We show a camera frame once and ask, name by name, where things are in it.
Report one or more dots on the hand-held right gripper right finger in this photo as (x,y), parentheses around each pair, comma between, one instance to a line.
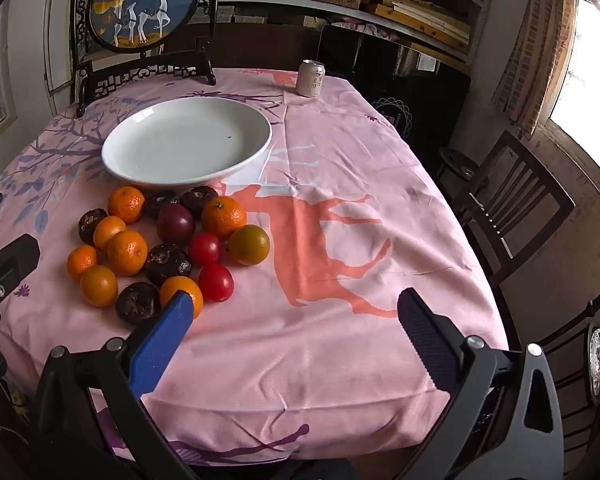
(425,342)

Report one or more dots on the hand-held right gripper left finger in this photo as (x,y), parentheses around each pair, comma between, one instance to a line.
(161,342)

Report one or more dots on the dark water chestnut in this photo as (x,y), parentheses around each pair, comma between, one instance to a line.
(160,202)
(137,303)
(90,225)
(199,198)
(167,263)

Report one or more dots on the small mandarin orange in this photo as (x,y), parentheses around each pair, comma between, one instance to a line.
(109,232)
(99,285)
(187,287)
(126,204)
(127,252)
(82,262)

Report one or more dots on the red tomato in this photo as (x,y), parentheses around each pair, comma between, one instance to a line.
(205,249)
(216,283)

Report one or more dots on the greenish orange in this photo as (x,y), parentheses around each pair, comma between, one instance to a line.
(249,245)

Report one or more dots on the white oval plate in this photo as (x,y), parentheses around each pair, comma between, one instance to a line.
(185,140)

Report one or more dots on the pink printed tablecloth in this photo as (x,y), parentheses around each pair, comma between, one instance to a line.
(330,360)

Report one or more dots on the dark purple plum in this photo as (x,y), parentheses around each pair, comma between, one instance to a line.
(175,223)

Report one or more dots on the large mandarin orange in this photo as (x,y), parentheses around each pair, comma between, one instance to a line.
(223,216)

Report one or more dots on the dark wooden slatted chair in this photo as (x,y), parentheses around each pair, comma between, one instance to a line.
(520,195)

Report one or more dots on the round dark stool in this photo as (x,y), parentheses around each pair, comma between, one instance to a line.
(457,160)

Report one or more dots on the round deer painting black stand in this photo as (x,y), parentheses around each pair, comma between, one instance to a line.
(145,5)

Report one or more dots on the white drink can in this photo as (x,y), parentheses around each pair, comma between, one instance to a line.
(310,79)

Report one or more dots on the black case white pattern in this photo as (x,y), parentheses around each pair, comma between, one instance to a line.
(370,60)

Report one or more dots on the bright window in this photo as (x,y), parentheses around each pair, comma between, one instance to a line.
(590,85)

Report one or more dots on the white wall shelf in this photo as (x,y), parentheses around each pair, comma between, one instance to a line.
(430,32)

